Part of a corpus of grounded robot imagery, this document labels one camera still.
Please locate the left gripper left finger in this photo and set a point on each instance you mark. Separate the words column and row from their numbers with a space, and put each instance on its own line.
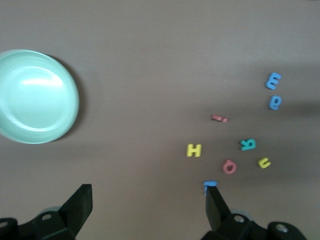
column 67, row 220

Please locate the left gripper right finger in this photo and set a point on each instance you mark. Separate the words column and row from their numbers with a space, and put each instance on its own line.
column 220, row 217

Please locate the blue foam capital W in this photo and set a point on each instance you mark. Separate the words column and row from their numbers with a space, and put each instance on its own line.
column 210, row 183

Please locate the red foam capital Q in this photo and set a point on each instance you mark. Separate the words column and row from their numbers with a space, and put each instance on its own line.
column 224, row 168

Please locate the yellow foam lowercase u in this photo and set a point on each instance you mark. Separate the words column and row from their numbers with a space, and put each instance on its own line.
column 262, row 165

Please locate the yellow foam capital H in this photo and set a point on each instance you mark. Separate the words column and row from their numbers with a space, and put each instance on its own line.
column 194, row 150

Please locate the teal foam capital R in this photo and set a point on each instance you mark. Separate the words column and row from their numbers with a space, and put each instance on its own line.
column 246, row 146

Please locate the red foam lowercase i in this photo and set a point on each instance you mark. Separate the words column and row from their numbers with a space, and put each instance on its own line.
column 220, row 119

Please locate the blue foam lowercase a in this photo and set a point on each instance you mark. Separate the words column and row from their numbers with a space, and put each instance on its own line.
column 272, row 105

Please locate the blue foam lowercase m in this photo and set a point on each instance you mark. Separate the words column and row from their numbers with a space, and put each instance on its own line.
column 273, row 80

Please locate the mint green plate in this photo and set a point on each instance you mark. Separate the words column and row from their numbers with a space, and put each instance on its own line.
column 37, row 100

